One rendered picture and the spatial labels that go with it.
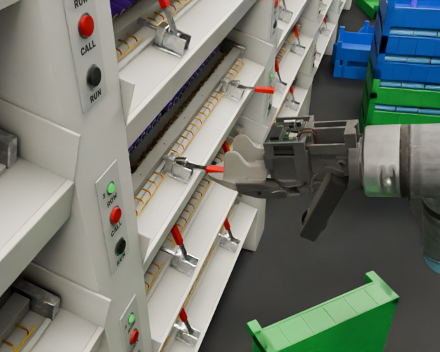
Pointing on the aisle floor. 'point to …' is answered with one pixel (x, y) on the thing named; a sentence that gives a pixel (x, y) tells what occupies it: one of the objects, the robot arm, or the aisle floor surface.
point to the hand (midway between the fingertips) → (219, 176)
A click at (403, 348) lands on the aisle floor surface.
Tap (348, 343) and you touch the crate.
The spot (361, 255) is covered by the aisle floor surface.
